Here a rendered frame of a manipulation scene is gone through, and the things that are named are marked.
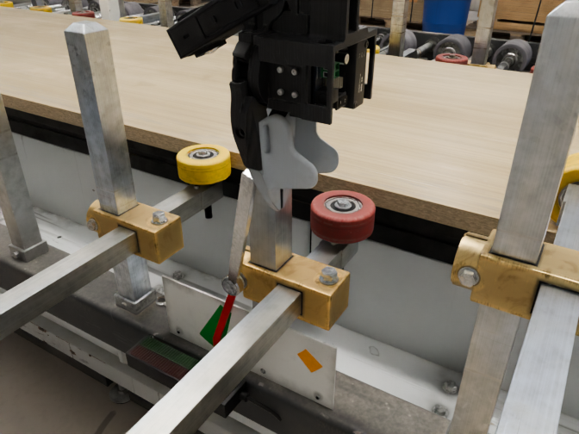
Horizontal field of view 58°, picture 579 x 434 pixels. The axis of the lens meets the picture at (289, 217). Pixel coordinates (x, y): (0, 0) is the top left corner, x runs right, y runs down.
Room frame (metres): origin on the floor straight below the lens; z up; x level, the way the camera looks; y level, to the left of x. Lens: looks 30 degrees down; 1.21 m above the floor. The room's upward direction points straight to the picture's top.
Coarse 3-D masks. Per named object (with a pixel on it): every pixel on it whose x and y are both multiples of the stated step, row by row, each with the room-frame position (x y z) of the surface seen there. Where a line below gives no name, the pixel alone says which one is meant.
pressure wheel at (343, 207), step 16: (336, 192) 0.59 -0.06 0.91; (352, 192) 0.59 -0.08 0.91; (320, 208) 0.55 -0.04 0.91; (336, 208) 0.56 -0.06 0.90; (352, 208) 0.56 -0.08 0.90; (368, 208) 0.55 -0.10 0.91; (320, 224) 0.54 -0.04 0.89; (336, 224) 0.53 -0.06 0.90; (352, 224) 0.52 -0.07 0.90; (368, 224) 0.54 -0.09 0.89; (336, 240) 0.52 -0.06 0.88; (352, 240) 0.52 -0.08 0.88
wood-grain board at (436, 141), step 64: (0, 64) 1.30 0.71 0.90; (64, 64) 1.30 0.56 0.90; (128, 64) 1.30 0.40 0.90; (192, 64) 1.30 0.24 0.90; (384, 64) 1.30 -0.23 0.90; (448, 64) 1.30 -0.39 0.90; (128, 128) 0.86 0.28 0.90; (192, 128) 0.84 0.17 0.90; (320, 128) 0.84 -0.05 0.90; (384, 128) 0.84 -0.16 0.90; (448, 128) 0.84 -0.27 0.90; (512, 128) 0.84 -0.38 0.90; (576, 128) 0.84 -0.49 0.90; (384, 192) 0.61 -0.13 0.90; (448, 192) 0.61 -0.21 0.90
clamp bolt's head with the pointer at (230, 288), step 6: (240, 276) 0.48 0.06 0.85; (228, 282) 0.48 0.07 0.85; (246, 282) 0.48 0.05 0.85; (228, 288) 0.48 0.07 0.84; (234, 288) 0.47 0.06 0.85; (228, 294) 0.49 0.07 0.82; (228, 300) 0.49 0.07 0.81; (228, 306) 0.49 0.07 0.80; (222, 312) 0.50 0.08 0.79; (228, 312) 0.49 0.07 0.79; (222, 318) 0.50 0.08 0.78; (222, 324) 0.50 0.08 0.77; (216, 330) 0.51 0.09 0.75; (222, 330) 0.50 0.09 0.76; (216, 336) 0.51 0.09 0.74; (216, 342) 0.51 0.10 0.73
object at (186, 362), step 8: (144, 344) 0.53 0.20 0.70; (152, 344) 0.53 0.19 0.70; (160, 344) 0.53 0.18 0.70; (160, 352) 0.52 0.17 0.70; (168, 352) 0.52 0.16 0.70; (176, 352) 0.52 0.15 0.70; (176, 360) 0.50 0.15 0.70; (184, 360) 0.50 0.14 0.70; (192, 360) 0.50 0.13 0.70; (192, 368) 0.49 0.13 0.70
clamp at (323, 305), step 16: (256, 272) 0.48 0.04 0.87; (272, 272) 0.47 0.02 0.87; (288, 272) 0.47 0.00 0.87; (304, 272) 0.47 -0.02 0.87; (320, 272) 0.47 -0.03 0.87; (256, 288) 0.48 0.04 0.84; (272, 288) 0.47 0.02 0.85; (304, 288) 0.44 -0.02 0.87; (320, 288) 0.44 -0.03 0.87; (336, 288) 0.44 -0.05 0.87; (304, 304) 0.44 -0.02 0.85; (320, 304) 0.43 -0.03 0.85; (336, 304) 0.44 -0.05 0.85; (304, 320) 0.44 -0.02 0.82; (320, 320) 0.43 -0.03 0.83; (336, 320) 0.44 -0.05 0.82
